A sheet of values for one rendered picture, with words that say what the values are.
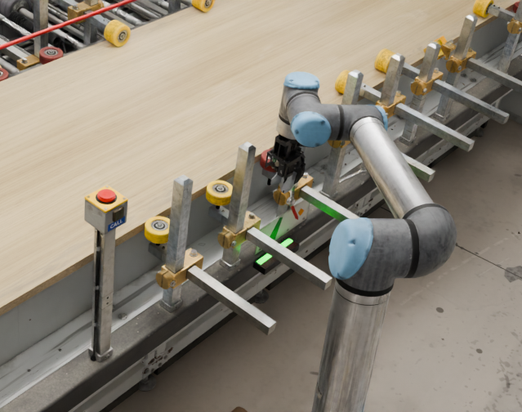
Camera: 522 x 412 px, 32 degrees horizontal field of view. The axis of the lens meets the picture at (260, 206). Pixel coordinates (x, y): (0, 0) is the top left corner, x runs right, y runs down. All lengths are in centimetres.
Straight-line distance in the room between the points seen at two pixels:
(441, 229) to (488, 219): 256
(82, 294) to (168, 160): 48
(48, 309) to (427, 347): 165
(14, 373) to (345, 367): 98
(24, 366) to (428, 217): 120
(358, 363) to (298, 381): 149
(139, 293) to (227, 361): 77
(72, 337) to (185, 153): 65
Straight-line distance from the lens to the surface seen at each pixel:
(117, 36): 323
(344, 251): 170
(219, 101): 301
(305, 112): 219
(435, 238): 175
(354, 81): 274
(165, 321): 249
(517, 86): 340
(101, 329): 230
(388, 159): 202
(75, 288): 252
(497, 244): 420
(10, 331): 243
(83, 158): 270
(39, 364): 249
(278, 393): 328
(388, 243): 171
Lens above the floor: 250
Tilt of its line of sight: 38 degrees down
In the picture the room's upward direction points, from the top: 10 degrees clockwise
